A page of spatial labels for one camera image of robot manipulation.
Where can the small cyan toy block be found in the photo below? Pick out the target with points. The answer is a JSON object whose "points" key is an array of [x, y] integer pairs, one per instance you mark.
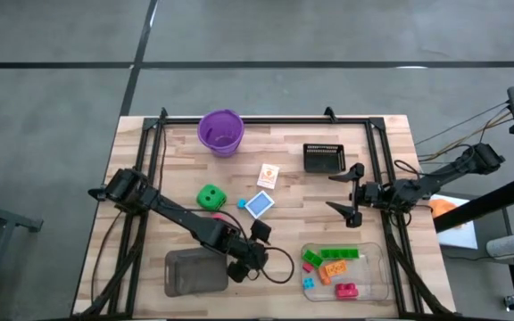
{"points": [[242, 203]]}

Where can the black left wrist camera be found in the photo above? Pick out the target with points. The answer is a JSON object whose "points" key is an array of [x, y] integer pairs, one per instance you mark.
{"points": [[260, 231]]}

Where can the red two-stud toy block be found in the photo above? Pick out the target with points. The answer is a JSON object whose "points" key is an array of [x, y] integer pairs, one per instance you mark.
{"points": [[346, 291]]}

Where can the purple plastic bucket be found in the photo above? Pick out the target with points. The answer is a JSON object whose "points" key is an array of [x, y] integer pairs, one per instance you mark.
{"points": [[221, 134]]}

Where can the blue playing card box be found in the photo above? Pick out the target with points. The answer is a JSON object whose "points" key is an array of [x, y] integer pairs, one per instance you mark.
{"points": [[260, 204]]}

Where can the white orange-print card box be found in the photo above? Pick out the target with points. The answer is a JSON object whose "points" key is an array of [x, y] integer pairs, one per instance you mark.
{"points": [[268, 176]]}

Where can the black mesh basket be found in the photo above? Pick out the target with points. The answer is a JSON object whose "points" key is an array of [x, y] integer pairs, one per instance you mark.
{"points": [[324, 158]]}

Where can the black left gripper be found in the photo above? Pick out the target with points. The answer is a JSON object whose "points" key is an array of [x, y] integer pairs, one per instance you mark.
{"points": [[250, 258]]}

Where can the green foam die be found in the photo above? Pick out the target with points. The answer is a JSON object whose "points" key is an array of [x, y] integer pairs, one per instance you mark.
{"points": [[211, 197]]}

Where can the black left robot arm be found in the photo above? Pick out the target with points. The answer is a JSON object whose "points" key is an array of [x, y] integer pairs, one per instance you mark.
{"points": [[172, 214]]}

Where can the long green toy block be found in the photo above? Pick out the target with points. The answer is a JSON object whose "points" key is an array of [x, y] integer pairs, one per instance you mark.
{"points": [[339, 253]]}

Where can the black caster wheel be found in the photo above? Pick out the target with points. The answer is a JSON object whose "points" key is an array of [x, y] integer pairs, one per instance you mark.
{"points": [[511, 303]]}

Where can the grey translucent plastic bin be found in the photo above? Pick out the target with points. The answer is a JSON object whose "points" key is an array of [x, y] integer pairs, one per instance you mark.
{"points": [[194, 272]]}

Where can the grey roll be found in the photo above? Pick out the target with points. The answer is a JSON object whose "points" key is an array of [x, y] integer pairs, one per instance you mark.
{"points": [[507, 246]]}

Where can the black metal table frame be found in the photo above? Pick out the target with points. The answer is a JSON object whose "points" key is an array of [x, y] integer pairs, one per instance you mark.
{"points": [[261, 120]]}

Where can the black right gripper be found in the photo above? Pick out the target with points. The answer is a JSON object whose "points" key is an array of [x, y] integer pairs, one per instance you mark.
{"points": [[368, 195]]}

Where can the white board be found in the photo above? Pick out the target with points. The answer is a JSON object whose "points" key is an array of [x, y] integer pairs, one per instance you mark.
{"points": [[462, 236]]}

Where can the yellow rounded toy block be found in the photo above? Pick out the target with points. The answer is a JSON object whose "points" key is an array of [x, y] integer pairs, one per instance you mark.
{"points": [[336, 268]]}

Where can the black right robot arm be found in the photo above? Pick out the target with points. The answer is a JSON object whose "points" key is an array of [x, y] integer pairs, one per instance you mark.
{"points": [[440, 183]]}

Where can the clear plastic bin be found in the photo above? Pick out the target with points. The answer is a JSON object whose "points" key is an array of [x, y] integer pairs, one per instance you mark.
{"points": [[373, 281]]}

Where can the orange object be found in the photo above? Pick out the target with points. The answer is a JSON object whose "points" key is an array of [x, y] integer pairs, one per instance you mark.
{"points": [[444, 208]]}

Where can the black diagonal beam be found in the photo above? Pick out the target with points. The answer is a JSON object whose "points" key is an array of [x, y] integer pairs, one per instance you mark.
{"points": [[484, 203]]}

